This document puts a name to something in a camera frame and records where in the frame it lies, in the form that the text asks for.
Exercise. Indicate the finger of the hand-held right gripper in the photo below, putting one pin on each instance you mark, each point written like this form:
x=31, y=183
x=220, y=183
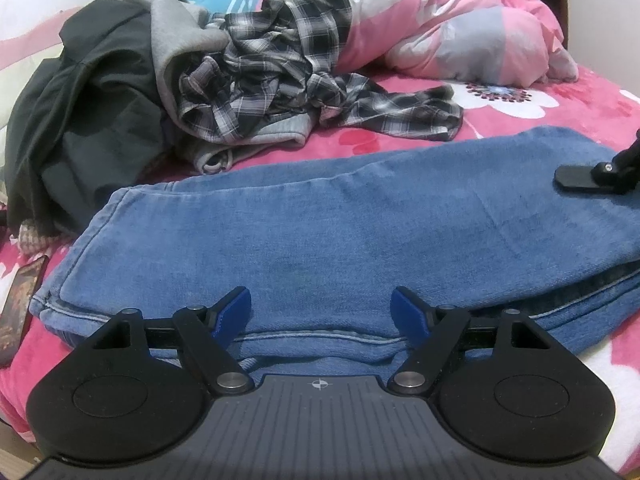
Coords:
x=575, y=177

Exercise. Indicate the pink floral fleece blanket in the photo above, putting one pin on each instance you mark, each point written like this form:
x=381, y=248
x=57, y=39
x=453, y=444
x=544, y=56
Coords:
x=590, y=115

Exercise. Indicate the black white plaid shirt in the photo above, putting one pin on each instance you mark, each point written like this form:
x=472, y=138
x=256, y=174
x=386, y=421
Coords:
x=300, y=25

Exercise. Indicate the dark grey jacket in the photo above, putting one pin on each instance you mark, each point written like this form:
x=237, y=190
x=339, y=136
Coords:
x=90, y=120

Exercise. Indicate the grey hoodie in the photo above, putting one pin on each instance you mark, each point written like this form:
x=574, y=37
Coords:
x=175, y=25

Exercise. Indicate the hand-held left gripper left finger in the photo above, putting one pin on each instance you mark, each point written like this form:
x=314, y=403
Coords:
x=235, y=312

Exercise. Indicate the smartphone with colourful screen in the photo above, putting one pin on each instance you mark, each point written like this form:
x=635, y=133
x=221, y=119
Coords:
x=20, y=305

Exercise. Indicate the pink patterned quilt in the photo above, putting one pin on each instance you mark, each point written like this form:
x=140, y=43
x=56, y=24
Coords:
x=450, y=35

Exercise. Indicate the blue jeans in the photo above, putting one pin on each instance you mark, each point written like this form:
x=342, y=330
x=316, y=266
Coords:
x=320, y=210

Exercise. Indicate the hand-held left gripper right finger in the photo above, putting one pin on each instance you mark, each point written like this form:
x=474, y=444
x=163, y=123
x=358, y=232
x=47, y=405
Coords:
x=407, y=315

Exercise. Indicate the beige knitted cloth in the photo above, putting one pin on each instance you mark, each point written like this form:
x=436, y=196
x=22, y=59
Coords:
x=30, y=237

